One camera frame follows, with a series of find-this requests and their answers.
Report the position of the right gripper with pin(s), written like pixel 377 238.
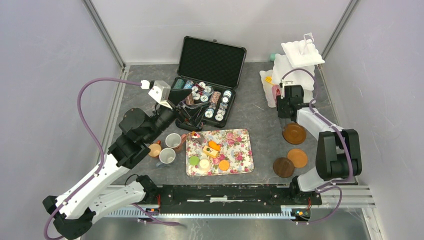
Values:
pixel 279 101

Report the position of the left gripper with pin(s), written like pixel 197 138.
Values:
pixel 194 115

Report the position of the yellow kiwi cake slice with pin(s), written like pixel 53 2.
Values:
pixel 269 80

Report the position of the pink-handled metal tongs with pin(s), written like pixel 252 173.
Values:
pixel 276 92

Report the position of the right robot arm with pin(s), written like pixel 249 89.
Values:
pixel 338 155

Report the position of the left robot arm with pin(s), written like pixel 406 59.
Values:
pixel 74 212

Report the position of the medium brown wooden coaster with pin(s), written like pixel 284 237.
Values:
pixel 294 134

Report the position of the chocolate cake slice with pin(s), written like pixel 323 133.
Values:
pixel 196 137

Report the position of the pink mug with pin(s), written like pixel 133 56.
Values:
pixel 175 141

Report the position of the black poker chip case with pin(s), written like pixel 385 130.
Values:
pixel 218 65

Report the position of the white three-tier cake stand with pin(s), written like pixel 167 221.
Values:
pixel 297 64

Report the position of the orange pastry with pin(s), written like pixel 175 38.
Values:
pixel 215 146

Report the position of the yellow cake with green fruit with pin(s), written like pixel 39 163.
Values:
pixel 210 152

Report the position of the light orange wooden coaster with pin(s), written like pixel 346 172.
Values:
pixel 298 157

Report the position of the green cylindrical object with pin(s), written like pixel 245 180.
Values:
pixel 272 57

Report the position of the orange mug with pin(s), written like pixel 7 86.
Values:
pixel 155 149

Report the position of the grey white mug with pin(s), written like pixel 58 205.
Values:
pixel 166 157

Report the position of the green round macaron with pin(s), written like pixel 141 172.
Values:
pixel 194 160

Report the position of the dark brown wooden coaster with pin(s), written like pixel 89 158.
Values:
pixel 283 167

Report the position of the cream round pudding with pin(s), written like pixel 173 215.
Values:
pixel 204 165

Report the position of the floral serving tray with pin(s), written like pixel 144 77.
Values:
pixel 235 148

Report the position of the yellow round biscuit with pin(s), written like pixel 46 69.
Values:
pixel 224 165

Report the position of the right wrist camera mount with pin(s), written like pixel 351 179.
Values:
pixel 286 84

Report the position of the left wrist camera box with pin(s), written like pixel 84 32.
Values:
pixel 159 92

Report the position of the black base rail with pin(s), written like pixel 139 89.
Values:
pixel 225 199

